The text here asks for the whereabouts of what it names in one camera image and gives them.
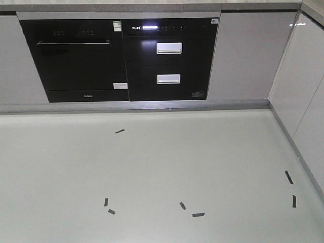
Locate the black drawer sterilizer cabinet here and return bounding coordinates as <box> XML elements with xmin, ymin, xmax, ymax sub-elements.
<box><xmin>121</xmin><ymin>17</ymin><xmax>219</xmax><ymax>101</ymax></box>

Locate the black built-in oven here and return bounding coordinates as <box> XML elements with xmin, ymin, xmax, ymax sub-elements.
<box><xmin>20</xmin><ymin>19</ymin><xmax>129</xmax><ymax>103</ymax></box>

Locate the grey cabinet door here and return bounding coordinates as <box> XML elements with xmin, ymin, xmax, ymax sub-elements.
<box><xmin>207</xmin><ymin>12</ymin><xmax>297</xmax><ymax>101</ymax></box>

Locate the lower silver drawer handle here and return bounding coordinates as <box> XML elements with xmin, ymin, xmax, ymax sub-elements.
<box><xmin>156</xmin><ymin>74</ymin><xmax>180</xmax><ymax>85</ymax></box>

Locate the silver drawer handle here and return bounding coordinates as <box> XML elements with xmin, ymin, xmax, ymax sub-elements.
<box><xmin>156</xmin><ymin>43</ymin><xmax>183</xmax><ymax>55</ymax></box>
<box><xmin>156</xmin><ymin>74</ymin><xmax>180</xmax><ymax>85</ymax></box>

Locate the upper silver drawer handle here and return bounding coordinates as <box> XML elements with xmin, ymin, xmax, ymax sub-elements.
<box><xmin>156</xmin><ymin>43</ymin><xmax>183</xmax><ymax>55</ymax></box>

